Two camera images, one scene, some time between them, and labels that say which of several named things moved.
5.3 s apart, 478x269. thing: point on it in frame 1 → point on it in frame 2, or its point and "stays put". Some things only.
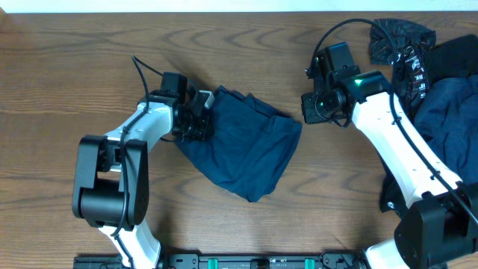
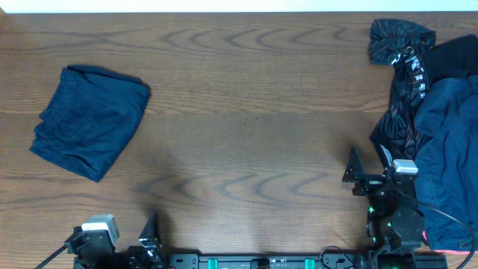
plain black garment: x=452 y=58 stays put
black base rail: x=324 y=261 stays put
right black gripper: x=311 y=115 → x=355 y=172
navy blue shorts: x=246 y=146 → x=92 y=115
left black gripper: x=195 y=128 → x=140 y=252
